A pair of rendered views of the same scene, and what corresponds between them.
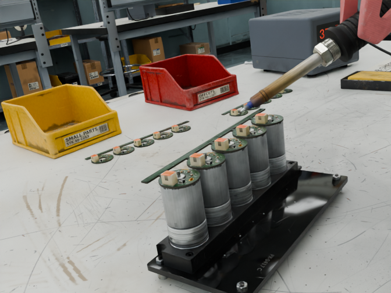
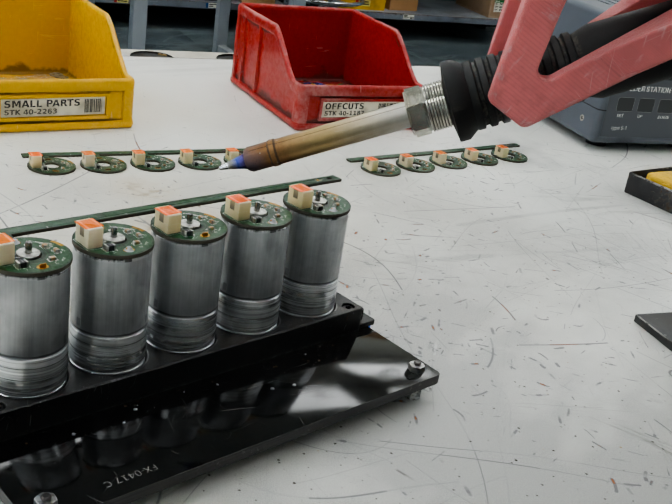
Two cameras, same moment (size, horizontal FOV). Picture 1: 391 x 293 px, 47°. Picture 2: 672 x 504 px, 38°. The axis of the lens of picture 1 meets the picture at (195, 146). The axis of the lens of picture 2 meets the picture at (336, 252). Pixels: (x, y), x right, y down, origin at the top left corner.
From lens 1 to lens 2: 0.10 m
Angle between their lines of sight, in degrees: 6
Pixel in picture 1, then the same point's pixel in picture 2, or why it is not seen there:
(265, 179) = (256, 320)
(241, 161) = (195, 268)
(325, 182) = (387, 369)
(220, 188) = (117, 303)
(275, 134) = (317, 237)
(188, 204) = (19, 312)
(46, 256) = not seen: outside the picture
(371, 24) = (517, 82)
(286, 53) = not seen: hidden behind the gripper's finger
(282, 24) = (571, 12)
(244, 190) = (187, 325)
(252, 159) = (239, 271)
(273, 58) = not seen: hidden behind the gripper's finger
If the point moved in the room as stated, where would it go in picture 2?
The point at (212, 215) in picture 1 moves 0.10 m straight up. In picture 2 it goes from (90, 350) to (106, 30)
